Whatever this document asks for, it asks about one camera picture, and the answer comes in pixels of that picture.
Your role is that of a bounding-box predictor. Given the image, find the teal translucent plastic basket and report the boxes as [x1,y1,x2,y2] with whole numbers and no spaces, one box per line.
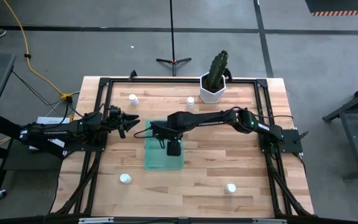
[144,119,185,171]

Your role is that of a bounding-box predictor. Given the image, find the black mat orange striped edge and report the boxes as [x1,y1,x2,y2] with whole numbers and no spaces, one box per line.
[305,0,358,17]

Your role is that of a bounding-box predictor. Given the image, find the yellow extension cable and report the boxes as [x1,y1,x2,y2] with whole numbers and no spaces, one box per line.
[3,0,74,103]

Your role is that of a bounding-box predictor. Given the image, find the black tripod stand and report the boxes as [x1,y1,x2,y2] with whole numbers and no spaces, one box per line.
[155,0,193,77]

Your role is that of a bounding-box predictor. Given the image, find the white paper sheet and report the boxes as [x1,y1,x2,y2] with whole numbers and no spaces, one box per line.
[28,115,74,152]

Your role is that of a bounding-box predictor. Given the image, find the black aluminium cell frame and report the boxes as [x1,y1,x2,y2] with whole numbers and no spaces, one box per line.
[50,76,315,224]

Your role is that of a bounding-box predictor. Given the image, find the thin black cable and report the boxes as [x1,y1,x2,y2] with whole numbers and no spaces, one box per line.
[11,70,74,108]

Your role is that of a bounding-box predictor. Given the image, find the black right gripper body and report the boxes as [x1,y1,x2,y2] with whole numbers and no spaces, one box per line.
[150,120,185,141]

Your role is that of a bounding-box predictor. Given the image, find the silver aluminium extrusion piece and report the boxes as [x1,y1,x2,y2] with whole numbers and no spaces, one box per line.
[251,218,288,224]
[78,217,115,224]

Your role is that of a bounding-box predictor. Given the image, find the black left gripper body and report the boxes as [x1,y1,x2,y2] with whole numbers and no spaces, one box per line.
[105,105,127,140]

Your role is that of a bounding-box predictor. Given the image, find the black metal cart frame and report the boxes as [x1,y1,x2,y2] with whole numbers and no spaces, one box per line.
[321,77,358,181]

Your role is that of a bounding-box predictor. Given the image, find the white hexagonal plant pot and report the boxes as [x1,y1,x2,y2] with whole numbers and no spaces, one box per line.
[199,72,227,105]

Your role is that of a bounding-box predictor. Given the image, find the green cactus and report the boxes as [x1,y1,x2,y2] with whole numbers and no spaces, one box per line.
[204,49,229,91]

